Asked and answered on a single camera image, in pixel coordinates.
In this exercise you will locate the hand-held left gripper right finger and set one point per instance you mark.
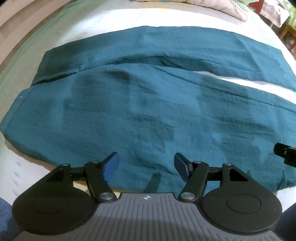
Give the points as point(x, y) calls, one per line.
point(181, 166)

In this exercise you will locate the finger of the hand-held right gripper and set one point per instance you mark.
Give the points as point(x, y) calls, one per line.
point(283, 150)

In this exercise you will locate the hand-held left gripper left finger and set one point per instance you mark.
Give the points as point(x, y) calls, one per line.
point(112, 165)

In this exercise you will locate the teal pants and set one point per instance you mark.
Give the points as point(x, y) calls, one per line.
point(138, 104)

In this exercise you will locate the wooden table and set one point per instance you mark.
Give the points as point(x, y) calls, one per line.
point(289, 39)

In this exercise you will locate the person's blue clothing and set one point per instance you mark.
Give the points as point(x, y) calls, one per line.
point(8, 222)

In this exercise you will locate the floral tablecloth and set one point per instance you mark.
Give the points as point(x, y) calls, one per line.
point(277, 14)

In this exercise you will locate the white pillow with green leaves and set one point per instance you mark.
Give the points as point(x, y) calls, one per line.
point(219, 7)

